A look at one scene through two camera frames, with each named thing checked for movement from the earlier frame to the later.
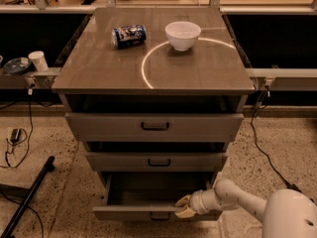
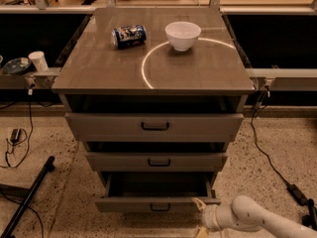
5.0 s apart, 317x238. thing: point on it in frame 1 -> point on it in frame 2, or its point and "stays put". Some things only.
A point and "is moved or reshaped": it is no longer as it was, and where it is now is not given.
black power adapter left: [15, 135] stays put
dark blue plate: [16, 65] stays put
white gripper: [195, 201] -> [209, 216]
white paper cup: [39, 59] stays put
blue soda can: [127, 35] stays put
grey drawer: [151, 196] is moved or reshaped
